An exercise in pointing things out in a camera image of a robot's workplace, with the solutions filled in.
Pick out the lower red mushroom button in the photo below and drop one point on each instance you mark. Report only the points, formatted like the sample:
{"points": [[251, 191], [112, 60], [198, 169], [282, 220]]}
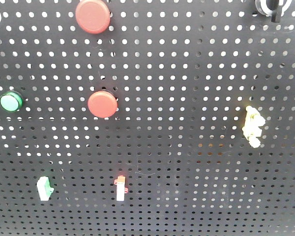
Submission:
{"points": [[102, 104]]}

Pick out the red mushroom button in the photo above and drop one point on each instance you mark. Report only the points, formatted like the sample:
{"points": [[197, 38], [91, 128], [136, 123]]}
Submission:
{"points": [[102, 104], [93, 16]]}

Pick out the upper red mushroom button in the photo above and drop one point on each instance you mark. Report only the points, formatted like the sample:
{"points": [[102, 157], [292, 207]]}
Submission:
{"points": [[93, 16]]}

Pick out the green round push button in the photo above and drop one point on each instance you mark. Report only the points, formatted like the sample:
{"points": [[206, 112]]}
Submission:
{"points": [[11, 101]]}

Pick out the black perforated pegboard panel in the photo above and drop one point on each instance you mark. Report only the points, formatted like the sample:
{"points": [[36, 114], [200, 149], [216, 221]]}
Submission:
{"points": [[182, 72]]}

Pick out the black rotary selector knob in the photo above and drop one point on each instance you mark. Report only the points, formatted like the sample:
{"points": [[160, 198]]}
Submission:
{"points": [[273, 8]]}

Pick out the white red-tipped rocker switch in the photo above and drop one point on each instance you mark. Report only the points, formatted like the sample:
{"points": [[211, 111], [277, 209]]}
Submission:
{"points": [[121, 190]]}

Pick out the yellow toggle switch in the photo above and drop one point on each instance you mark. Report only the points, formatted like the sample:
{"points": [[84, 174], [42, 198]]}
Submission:
{"points": [[251, 129]]}

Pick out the white green-tipped rocker switch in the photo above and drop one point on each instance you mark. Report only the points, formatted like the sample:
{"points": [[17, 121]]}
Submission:
{"points": [[44, 188]]}

